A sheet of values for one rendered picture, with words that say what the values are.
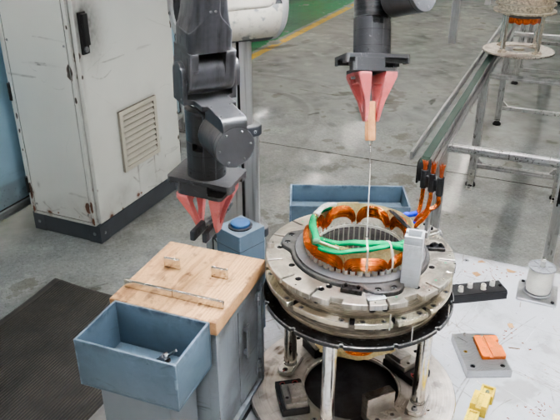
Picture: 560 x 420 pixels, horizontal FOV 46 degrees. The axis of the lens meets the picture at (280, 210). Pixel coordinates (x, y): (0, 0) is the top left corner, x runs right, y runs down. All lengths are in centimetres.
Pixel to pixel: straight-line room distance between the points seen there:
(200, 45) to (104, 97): 244
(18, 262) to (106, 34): 117
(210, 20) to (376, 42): 28
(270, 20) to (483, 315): 80
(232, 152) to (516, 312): 93
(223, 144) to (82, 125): 240
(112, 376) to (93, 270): 226
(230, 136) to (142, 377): 37
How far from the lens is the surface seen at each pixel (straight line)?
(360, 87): 102
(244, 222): 133
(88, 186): 335
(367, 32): 103
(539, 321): 160
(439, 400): 131
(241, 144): 87
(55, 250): 349
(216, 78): 90
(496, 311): 161
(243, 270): 114
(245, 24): 137
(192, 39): 87
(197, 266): 116
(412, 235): 104
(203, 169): 95
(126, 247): 342
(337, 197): 146
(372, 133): 103
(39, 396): 259
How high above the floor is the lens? 167
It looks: 27 degrees down
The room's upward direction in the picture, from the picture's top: straight up
